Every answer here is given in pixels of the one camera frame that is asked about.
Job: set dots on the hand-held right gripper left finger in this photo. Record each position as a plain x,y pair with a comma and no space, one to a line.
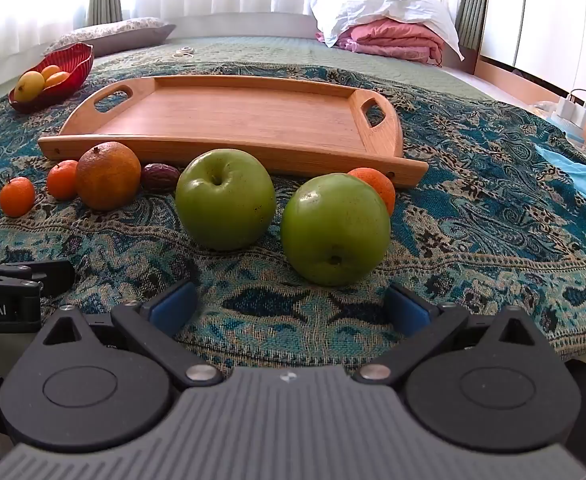
173,307

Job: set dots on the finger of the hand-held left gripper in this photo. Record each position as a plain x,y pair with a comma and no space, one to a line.
48,275

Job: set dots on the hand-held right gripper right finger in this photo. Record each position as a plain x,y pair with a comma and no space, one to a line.
408,310

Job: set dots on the small mandarin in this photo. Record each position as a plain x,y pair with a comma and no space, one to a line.
17,196
379,185
61,179

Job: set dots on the green apple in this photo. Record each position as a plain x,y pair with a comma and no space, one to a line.
335,230
225,200

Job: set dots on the large orange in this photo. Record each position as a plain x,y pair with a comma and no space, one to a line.
108,176

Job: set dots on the wooden tray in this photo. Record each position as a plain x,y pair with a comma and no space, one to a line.
243,115

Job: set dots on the teal patterned blanket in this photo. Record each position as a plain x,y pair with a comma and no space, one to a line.
473,240

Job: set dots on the dark purple wrinkled fruit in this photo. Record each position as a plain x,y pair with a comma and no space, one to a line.
159,176

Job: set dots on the yellow mango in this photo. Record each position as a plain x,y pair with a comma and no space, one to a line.
29,86

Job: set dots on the orange fruit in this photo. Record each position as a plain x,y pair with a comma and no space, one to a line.
57,79
50,71

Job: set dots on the red bowl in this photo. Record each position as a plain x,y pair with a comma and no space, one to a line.
70,62

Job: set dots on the light blue cloth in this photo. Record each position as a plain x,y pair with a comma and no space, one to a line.
583,175

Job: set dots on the floral grey pillow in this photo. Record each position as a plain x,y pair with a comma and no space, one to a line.
118,35

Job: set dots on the white charger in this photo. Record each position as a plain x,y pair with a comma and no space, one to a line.
575,110

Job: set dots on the pink folded blanket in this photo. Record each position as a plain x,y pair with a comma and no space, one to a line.
398,40

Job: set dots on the green quilted bedspread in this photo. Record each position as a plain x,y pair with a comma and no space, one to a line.
273,52

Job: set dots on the white and pink bedding pile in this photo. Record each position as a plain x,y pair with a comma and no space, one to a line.
388,5

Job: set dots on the white wardrobe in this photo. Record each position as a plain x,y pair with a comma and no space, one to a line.
558,10

